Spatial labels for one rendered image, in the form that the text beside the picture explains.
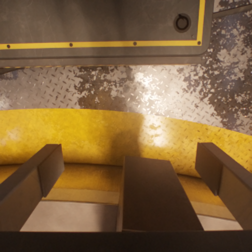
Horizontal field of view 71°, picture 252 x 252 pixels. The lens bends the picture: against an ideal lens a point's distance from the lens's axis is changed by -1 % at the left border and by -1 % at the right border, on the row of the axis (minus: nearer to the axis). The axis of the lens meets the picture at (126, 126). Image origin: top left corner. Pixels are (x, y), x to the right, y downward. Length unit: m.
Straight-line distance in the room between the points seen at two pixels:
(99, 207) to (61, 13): 0.57
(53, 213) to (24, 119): 0.46
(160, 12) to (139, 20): 0.05
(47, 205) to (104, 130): 0.39
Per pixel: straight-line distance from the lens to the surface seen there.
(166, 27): 0.50
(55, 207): 0.69
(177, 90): 0.84
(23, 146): 1.01
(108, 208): 0.66
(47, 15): 0.54
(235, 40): 0.93
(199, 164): 0.17
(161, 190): 0.42
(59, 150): 0.16
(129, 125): 0.83
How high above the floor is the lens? 0.80
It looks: 74 degrees down
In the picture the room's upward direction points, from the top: 179 degrees counter-clockwise
